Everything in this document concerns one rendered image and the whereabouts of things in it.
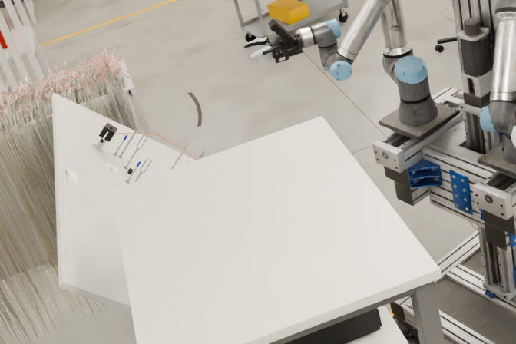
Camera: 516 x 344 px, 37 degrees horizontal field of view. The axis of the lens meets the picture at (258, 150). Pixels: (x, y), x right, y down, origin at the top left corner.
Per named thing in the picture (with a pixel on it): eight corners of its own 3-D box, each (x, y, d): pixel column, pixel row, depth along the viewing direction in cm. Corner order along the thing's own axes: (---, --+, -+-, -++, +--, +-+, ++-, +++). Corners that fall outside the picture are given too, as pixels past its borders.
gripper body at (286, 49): (274, 64, 289) (305, 54, 290) (269, 44, 284) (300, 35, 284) (269, 54, 295) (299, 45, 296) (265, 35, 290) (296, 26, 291)
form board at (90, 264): (372, 398, 229) (375, 394, 228) (58, 287, 184) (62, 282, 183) (269, 199, 330) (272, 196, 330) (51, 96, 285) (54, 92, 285)
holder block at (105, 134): (86, 152, 256) (100, 130, 254) (94, 142, 267) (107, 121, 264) (98, 159, 257) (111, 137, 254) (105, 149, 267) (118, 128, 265)
